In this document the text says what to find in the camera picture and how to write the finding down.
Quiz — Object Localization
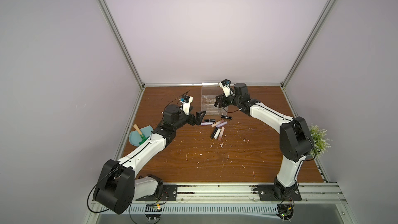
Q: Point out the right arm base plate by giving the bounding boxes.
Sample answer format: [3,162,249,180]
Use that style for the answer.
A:
[253,183,302,202]

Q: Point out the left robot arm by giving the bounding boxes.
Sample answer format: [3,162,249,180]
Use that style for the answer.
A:
[89,105,206,214]

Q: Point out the peach lip gloss tube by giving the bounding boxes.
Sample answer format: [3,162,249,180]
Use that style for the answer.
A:
[211,119,224,127]

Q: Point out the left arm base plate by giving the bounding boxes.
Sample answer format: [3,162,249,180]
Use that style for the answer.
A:
[135,184,178,202]

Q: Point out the teal dustpan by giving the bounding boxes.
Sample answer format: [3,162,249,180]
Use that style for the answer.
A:
[129,125,154,147]

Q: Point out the green rake wooden handle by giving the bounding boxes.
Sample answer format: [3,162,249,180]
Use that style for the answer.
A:
[133,124,150,145]

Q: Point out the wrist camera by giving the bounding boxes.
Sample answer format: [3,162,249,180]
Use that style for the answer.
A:
[219,79,234,97]
[180,95,193,115]

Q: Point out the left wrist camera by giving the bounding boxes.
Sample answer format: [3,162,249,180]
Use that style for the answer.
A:
[180,95,193,115]

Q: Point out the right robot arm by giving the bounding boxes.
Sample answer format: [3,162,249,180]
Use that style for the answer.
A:
[215,79,315,200]

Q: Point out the pink lip gloss tube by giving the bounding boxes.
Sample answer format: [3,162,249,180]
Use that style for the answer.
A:
[218,127,225,141]

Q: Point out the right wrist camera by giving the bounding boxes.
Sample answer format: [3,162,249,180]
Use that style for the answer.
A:
[219,79,234,97]

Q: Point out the lilac lip tube right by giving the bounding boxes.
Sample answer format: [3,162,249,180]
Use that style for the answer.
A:
[216,121,228,128]

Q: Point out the clear acrylic lipstick organizer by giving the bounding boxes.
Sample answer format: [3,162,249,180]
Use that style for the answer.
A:
[201,82,228,116]

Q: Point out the white lip balm tube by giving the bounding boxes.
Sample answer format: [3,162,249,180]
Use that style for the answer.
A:
[214,128,221,139]

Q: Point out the aluminium front rail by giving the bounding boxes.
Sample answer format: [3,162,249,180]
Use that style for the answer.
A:
[91,182,347,205]

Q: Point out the potted green plant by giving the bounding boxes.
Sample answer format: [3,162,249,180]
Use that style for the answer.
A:
[309,124,331,158]

